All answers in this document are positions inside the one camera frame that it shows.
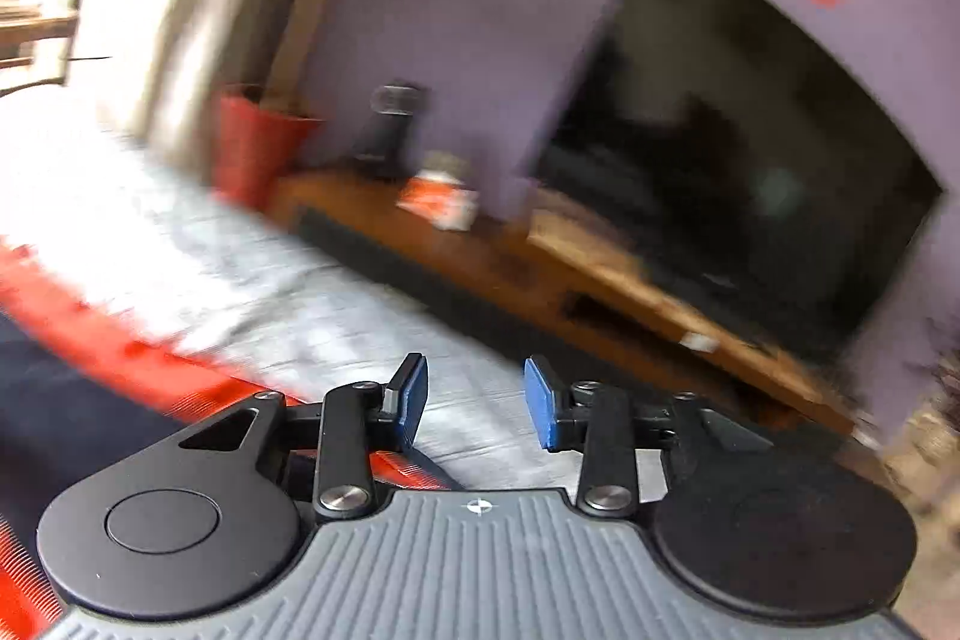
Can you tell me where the red plant pot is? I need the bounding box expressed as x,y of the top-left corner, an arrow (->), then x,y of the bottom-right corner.
214,83 -> 327,210

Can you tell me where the wooden chair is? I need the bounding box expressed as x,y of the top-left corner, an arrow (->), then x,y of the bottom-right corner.
0,0 -> 80,94

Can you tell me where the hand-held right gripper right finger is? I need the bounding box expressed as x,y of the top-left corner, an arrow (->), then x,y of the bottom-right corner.
523,355 -> 773,521

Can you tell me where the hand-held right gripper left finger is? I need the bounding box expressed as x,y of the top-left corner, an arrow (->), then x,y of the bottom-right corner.
176,353 -> 430,522

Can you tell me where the grey quilted bedspread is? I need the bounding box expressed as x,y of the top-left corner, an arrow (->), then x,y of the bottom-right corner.
0,92 -> 676,491

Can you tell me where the black cylindrical speaker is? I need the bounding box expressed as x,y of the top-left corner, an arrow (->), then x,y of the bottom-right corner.
352,81 -> 432,169

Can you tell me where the orange white tissue pack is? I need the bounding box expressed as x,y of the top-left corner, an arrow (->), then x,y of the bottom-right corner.
396,171 -> 481,232

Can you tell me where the navy jacket with orange lining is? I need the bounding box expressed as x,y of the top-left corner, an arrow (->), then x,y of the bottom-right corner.
0,242 -> 466,640

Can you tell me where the black flat television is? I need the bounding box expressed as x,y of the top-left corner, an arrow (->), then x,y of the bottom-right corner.
529,0 -> 944,356

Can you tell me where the beige curtain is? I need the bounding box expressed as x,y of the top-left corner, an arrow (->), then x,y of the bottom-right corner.
127,0 -> 301,161

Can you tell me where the wooden television stand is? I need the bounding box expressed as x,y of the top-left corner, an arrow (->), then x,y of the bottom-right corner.
274,167 -> 863,438

